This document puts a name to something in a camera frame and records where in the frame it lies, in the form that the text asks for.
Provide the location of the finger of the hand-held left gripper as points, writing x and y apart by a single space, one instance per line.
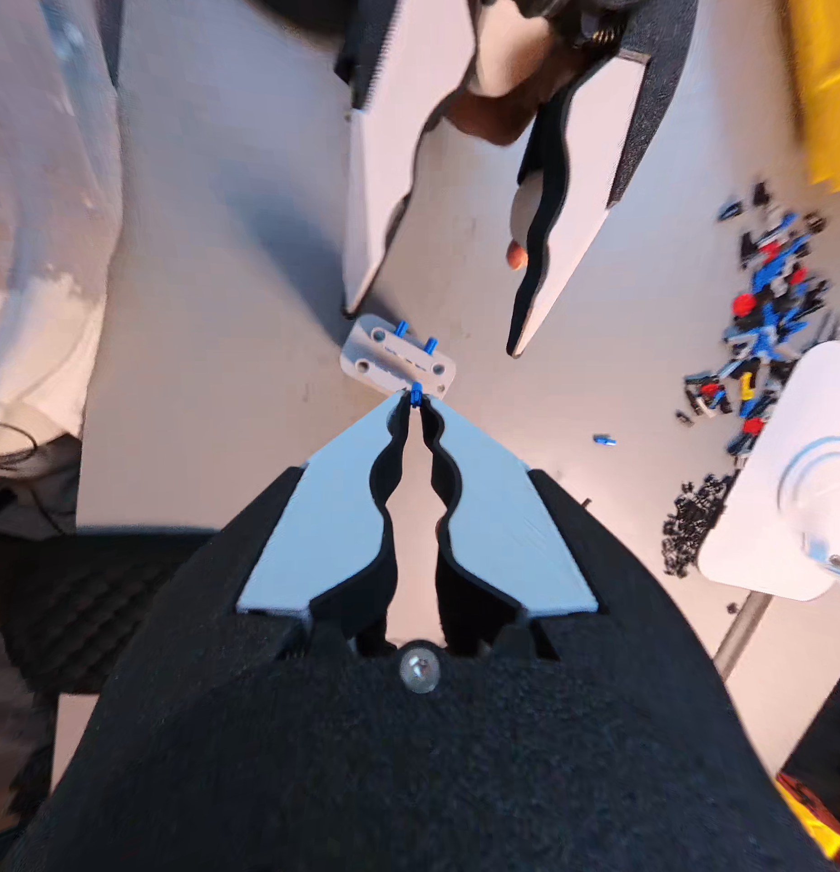
597 150
393 136

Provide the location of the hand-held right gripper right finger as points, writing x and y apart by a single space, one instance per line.
522 545

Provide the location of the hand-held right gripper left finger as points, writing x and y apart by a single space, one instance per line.
311 545

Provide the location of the grey battery box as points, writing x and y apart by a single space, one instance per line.
393 361

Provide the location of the pile of mixed building pieces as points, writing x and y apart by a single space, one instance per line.
768 327

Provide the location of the grey desk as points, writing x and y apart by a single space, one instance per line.
216 341

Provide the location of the person's left hand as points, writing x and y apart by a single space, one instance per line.
502 120

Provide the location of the yellow plastic bin with parts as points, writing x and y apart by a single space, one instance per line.
829 82

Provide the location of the pile of black links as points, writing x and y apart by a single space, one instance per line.
695 525

